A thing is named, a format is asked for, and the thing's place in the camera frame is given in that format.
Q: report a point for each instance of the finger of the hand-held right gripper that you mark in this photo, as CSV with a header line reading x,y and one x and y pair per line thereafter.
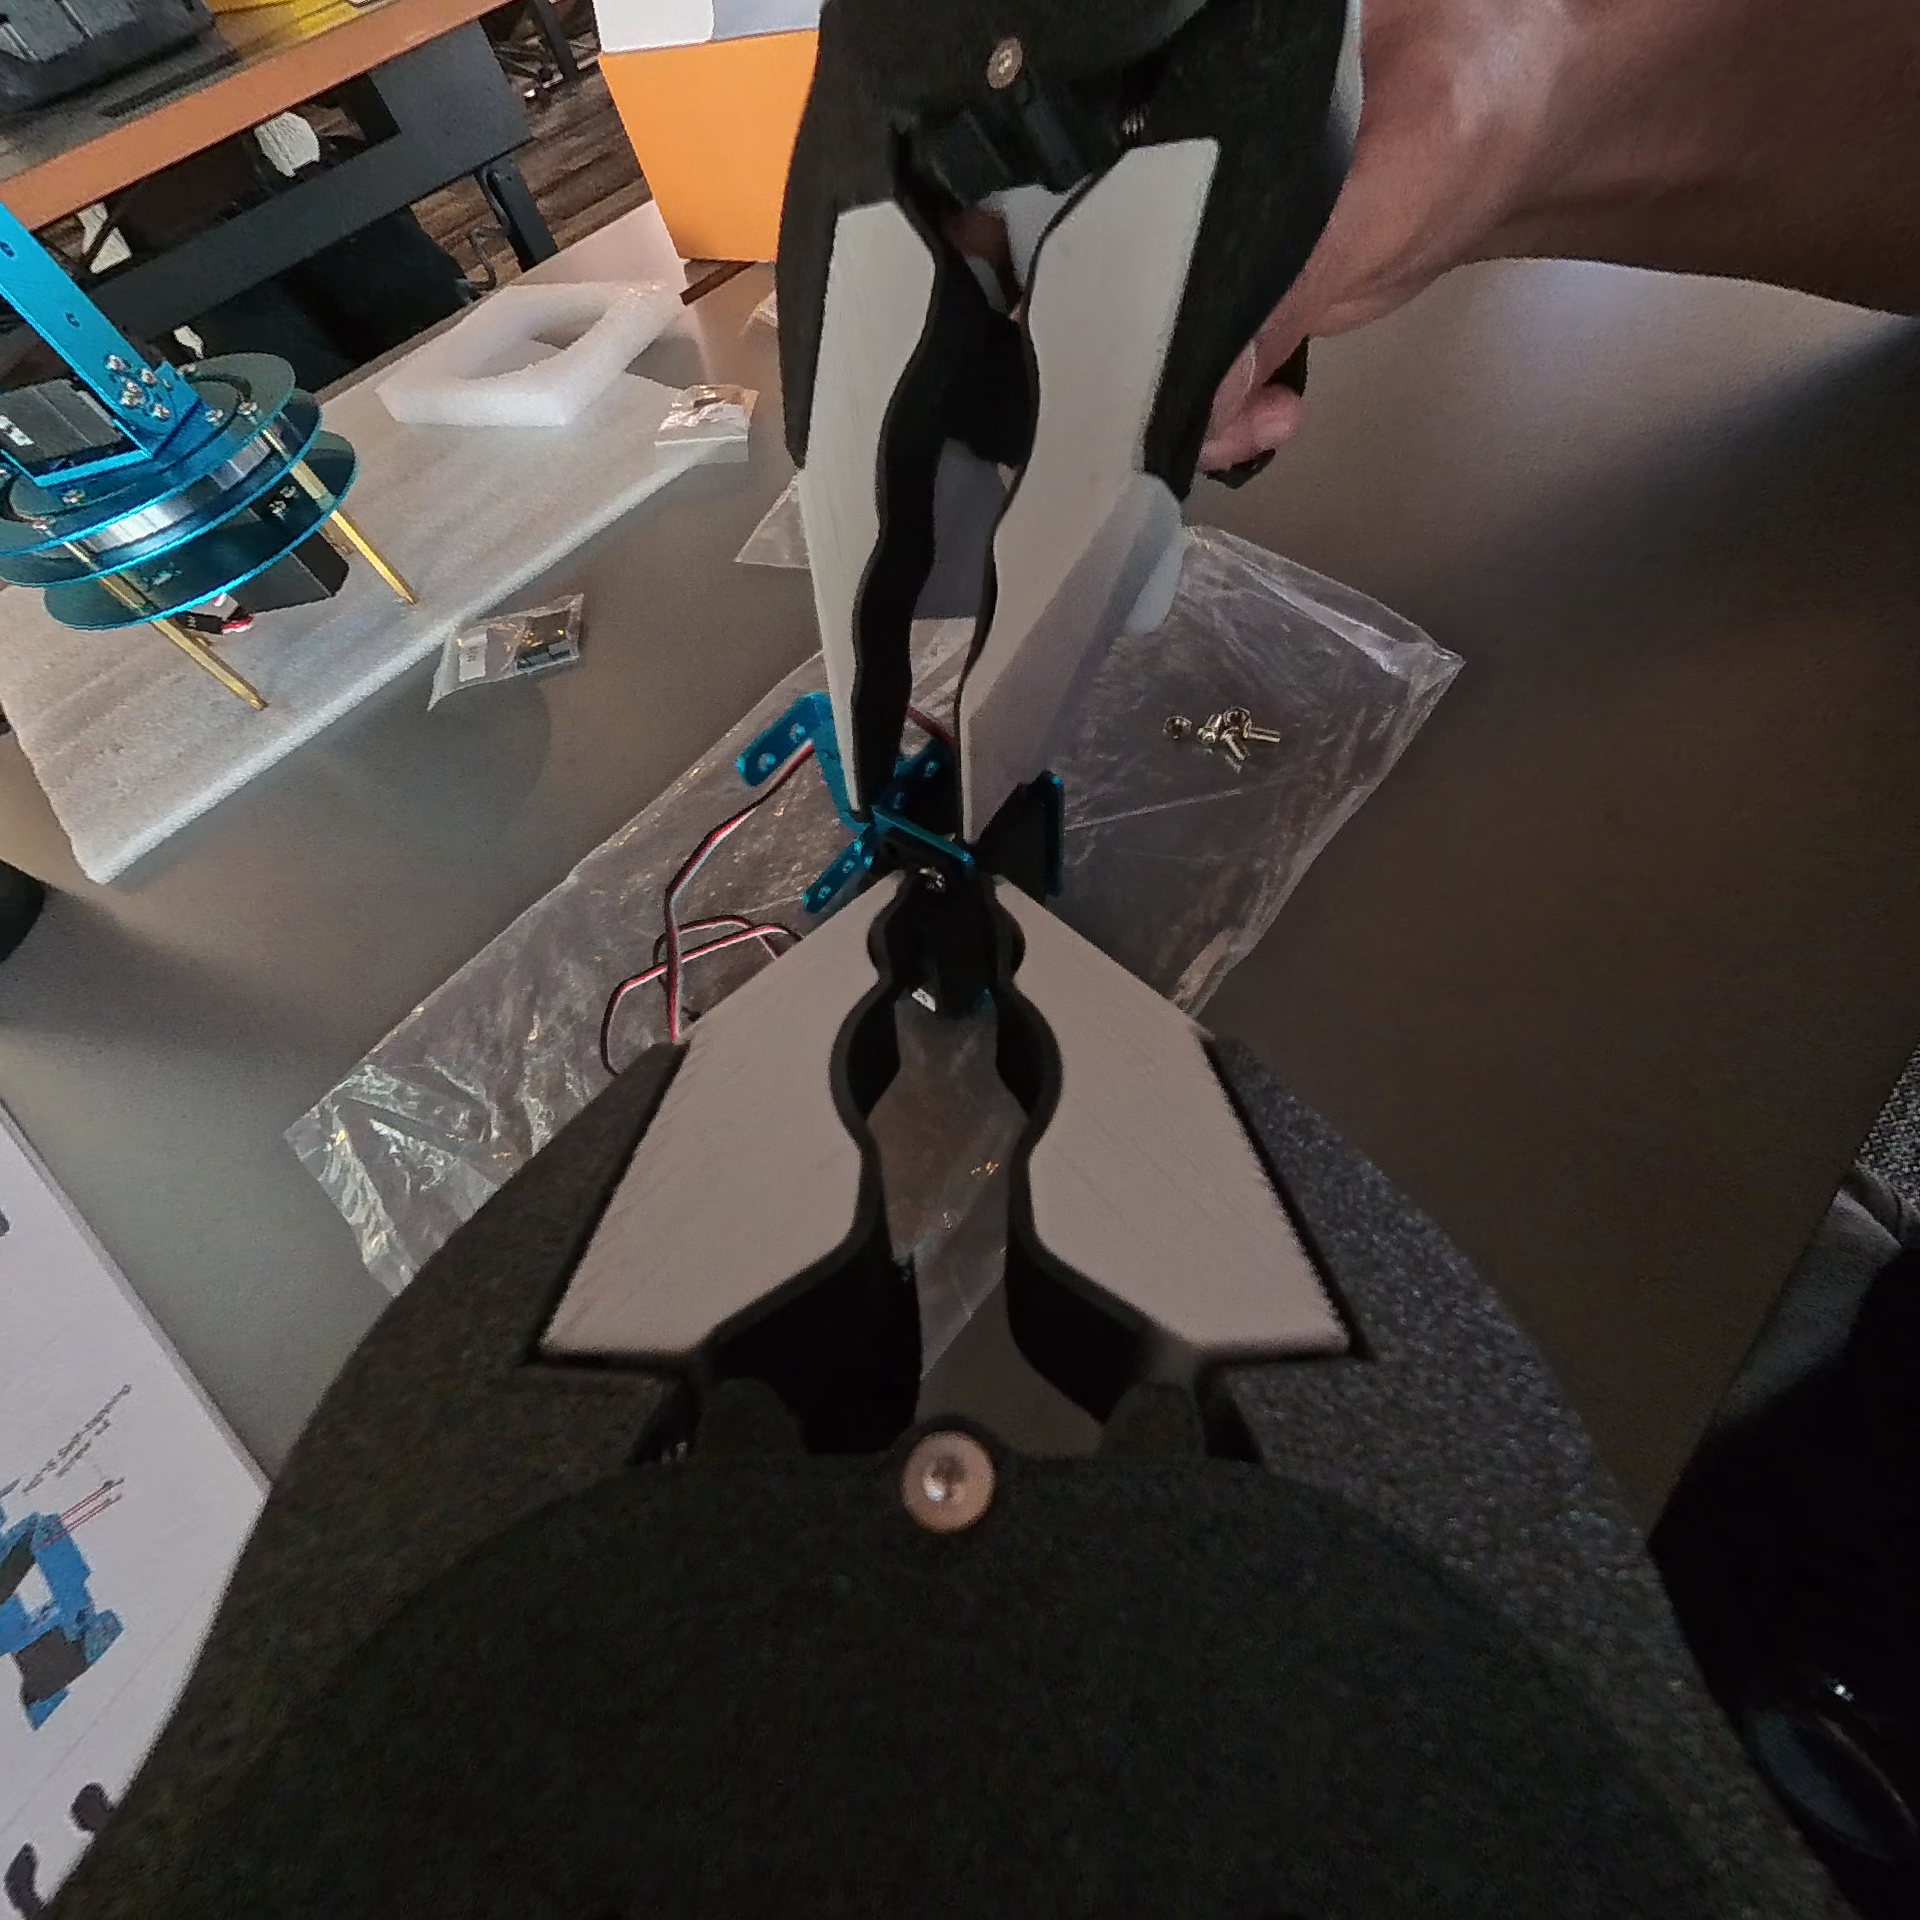
x,y
1110,376
841,419

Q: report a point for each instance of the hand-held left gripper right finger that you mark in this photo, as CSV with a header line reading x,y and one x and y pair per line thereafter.
x,y
1183,1201

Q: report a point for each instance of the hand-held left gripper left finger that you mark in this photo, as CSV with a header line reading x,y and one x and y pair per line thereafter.
x,y
704,1201

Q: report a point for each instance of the black servo with blue bracket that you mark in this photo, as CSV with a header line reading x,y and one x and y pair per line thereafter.
x,y
945,903

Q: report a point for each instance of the blue toy robot arm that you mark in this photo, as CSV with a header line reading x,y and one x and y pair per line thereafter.
x,y
150,482

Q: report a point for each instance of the grey desk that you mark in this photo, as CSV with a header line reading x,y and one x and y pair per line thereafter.
x,y
1575,903

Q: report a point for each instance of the person's right hand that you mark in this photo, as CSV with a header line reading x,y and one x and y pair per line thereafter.
x,y
1412,182

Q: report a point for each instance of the small clear parts bag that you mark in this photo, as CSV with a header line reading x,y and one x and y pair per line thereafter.
x,y
704,419

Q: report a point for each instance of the clear plastic bag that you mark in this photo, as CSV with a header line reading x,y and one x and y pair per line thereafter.
x,y
493,1051

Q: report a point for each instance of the orange cardboard box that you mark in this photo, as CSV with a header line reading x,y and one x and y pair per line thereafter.
x,y
720,135

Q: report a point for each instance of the cluster of small screws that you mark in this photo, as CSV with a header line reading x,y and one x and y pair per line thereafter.
x,y
1223,732

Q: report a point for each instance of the white foam sheet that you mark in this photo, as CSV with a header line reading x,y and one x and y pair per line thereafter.
x,y
450,512

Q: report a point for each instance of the small bag of black parts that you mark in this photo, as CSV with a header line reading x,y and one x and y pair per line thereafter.
x,y
510,651

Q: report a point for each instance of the wooden table with dark panel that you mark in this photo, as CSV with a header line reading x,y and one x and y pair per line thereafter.
x,y
299,91

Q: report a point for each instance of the open instruction manual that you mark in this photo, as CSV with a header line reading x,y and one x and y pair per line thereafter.
x,y
90,1426

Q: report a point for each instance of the person's black clothed torso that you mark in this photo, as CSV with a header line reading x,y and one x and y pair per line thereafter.
x,y
1816,1576

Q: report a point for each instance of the white foam frame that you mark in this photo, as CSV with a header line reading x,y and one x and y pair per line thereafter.
x,y
450,398

